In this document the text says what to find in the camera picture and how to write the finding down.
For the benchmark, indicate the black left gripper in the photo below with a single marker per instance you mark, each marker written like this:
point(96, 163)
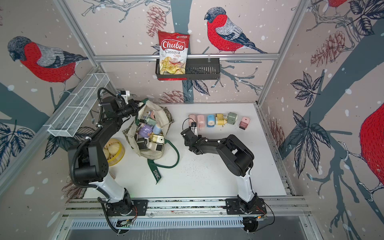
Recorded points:
point(132, 104)

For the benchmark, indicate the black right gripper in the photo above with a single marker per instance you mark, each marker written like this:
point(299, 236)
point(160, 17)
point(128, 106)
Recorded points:
point(198, 137)

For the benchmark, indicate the green pencil sharpener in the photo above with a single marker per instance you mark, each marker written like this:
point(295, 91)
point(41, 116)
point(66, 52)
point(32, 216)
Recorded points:
point(232, 118)

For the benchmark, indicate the cream green-handled tote bag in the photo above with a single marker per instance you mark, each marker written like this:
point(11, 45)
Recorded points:
point(151, 114)

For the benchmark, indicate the pink square pencil sharpener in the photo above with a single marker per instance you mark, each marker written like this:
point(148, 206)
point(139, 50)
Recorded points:
point(245, 121)

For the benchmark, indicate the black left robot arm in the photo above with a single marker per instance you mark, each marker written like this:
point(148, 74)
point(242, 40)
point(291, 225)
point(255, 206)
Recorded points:
point(88, 164)

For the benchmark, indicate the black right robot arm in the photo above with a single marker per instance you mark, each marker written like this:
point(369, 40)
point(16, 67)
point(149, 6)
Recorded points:
point(239, 161)

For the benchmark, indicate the cream pencil sharpener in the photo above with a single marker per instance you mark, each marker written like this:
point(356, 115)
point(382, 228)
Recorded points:
point(156, 143)

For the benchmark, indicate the light blue pencil sharpener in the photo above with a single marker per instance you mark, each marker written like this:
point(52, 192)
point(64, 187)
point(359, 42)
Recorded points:
point(157, 130)

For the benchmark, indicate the yellow bowl with buns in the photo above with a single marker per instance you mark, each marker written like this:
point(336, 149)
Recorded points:
point(114, 151)

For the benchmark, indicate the red Chuba cassava chips bag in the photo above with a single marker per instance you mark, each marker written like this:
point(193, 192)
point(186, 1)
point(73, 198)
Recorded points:
point(173, 53)

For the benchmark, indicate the white wire mesh shelf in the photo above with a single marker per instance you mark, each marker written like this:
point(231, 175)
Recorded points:
point(72, 116)

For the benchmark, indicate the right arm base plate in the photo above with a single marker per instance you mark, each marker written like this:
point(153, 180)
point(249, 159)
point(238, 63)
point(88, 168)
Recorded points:
point(237, 206)

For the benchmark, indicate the black wire wall basket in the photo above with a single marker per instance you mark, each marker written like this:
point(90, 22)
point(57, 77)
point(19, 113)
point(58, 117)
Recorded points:
point(196, 69)

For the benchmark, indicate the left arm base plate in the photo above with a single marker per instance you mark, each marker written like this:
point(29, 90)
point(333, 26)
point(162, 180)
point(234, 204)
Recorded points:
point(120, 209)

